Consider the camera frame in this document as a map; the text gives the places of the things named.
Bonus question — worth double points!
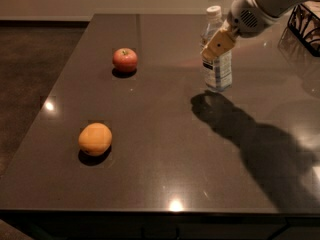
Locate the black wire basket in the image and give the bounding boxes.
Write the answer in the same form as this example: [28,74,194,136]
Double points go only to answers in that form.
[287,0,320,57]

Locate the red apple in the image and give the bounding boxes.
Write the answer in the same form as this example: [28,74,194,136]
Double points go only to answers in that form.
[112,48,138,73]

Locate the orange fruit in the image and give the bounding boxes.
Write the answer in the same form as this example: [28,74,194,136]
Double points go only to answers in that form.
[78,123,112,156]

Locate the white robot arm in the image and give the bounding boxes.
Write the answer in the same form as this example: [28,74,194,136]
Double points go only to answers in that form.
[201,0,309,60]

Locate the clear blue-label plastic bottle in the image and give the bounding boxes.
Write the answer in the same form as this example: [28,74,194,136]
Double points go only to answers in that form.
[200,5,232,92]

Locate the white-grey gripper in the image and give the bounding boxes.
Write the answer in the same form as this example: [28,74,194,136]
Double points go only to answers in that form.
[201,0,283,61]

